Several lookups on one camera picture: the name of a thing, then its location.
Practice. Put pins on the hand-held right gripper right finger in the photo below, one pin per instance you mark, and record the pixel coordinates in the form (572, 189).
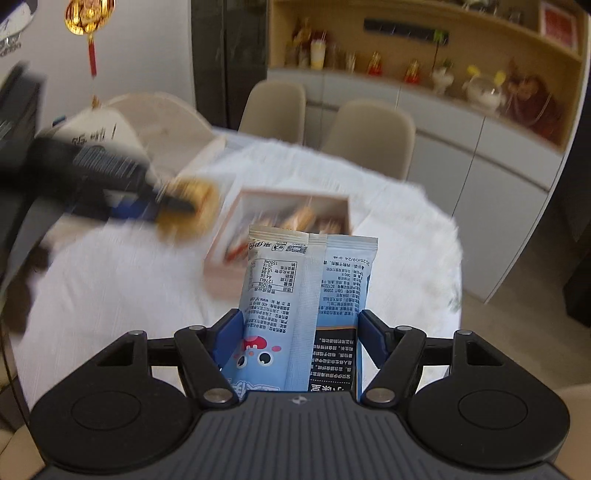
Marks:
(375, 339)

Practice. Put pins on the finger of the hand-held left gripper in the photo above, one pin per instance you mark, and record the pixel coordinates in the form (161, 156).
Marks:
(178, 203)
(129, 210)

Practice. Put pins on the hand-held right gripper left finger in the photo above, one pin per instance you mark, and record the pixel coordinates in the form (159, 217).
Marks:
(228, 337)

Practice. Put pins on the golden snack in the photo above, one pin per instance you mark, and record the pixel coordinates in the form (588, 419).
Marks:
(194, 226)

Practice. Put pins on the blue snack packet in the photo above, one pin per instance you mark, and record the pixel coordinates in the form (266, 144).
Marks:
(277, 286)

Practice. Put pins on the pink box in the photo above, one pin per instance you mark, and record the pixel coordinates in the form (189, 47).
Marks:
(217, 263)

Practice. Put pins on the white printed paper bag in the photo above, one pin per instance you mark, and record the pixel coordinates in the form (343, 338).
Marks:
(101, 124)

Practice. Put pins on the red snack packet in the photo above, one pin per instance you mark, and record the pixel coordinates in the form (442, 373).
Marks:
(235, 251)

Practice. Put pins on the orange snack packet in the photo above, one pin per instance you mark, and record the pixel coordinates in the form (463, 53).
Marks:
(330, 226)
(300, 218)

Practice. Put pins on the white printed poster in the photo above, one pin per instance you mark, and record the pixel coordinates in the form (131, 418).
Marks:
(16, 23)

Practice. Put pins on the gold red hanging ornament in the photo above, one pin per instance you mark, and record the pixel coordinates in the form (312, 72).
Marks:
(87, 16)

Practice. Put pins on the yellow white cup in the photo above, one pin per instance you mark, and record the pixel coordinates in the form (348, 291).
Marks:
(317, 53)

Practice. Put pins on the white cabinet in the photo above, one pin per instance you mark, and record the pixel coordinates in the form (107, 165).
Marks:
(461, 152)

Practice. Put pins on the red gold figurine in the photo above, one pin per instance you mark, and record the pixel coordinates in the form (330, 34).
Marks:
(375, 64)
(412, 72)

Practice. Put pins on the glass bowl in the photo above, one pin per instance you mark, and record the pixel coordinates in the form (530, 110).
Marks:
(485, 94)

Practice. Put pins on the white vase with plant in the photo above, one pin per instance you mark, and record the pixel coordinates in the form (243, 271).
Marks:
(442, 76)

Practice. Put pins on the dark red plush ornament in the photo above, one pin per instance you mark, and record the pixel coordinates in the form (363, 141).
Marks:
(535, 99)

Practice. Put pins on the wooden shelf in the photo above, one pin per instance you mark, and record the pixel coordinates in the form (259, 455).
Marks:
(508, 27)

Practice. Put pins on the red framed picture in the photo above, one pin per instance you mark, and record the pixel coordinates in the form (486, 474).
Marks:
(558, 25)

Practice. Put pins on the black hook rail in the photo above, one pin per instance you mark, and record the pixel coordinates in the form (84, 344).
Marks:
(397, 28)

